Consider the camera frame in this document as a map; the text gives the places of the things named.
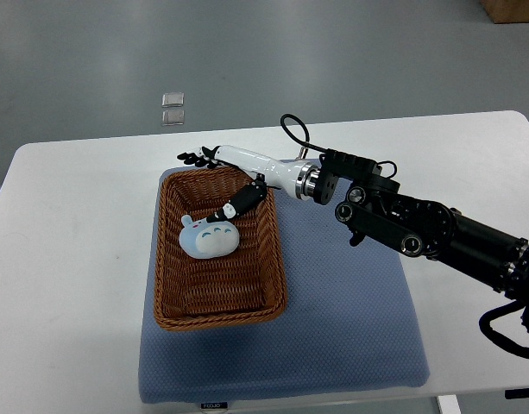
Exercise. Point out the upper metal floor plate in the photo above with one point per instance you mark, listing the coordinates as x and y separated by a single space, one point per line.
172 99

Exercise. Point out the white table leg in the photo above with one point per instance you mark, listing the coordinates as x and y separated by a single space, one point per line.
448 404

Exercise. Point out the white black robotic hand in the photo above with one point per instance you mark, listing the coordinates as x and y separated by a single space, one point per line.
296 178

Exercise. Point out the brown wicker basket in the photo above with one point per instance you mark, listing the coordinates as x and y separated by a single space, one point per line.
209 275

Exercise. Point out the cardboard box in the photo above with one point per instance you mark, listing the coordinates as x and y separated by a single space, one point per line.
507 11

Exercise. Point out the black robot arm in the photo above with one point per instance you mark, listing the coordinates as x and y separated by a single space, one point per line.
373 207

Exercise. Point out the light blue plush toy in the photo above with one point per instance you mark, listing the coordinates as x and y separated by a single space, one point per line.
203 241

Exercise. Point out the blue cushion mat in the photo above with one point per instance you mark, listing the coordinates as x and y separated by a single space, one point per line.
294 310

